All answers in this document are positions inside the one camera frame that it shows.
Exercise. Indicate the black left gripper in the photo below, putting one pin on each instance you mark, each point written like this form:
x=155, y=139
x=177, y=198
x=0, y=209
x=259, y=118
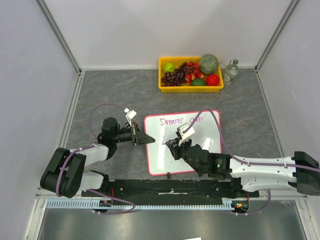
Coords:
x=140, y=137

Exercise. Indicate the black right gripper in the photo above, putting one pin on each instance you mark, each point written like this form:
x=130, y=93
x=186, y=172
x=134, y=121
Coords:
x=179, y=148

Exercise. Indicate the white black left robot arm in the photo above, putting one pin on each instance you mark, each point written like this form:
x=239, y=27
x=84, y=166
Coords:
x=64, y=172

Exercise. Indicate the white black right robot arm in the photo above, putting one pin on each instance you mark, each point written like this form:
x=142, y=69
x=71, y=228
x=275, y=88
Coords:
x=300, y=171

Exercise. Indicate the dark purple grape bunch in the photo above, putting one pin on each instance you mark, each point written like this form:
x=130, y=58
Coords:
x=176, y=78

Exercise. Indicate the green avocado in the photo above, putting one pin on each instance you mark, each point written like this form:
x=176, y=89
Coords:
x=198, y=82

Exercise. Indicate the yellow plastic fruit bin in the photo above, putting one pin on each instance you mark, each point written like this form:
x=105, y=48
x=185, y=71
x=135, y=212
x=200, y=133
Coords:
x=185, y=88

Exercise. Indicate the green apple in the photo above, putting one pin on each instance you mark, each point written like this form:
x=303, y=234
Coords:
x=168, y=67

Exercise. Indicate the red tomato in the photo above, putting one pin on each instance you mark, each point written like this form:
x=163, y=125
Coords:
x=212, y=80

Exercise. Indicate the green netted melon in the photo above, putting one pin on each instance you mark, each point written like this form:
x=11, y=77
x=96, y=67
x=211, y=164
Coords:
x=209, y=64

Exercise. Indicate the clear glass bottle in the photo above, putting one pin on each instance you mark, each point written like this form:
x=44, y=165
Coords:
x=231, y=71

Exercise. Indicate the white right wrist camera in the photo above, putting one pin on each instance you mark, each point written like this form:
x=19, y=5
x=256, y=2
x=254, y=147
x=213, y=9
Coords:
x=184, y=133

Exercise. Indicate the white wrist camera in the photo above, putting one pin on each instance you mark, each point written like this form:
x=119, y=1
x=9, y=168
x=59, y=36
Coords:
x=184, y=133
x=130, y=114

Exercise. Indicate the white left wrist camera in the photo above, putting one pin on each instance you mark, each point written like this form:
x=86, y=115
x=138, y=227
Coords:
x=130, y=114

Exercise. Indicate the left aluminium frame post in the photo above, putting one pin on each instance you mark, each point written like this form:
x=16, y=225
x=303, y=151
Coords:
x=58, y=34

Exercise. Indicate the aluminium frame post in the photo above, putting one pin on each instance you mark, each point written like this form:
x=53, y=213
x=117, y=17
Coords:
x=58, y=34
x=293, y=4

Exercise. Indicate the right aluminium frame post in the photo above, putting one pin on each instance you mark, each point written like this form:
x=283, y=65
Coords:
x=293, y=4

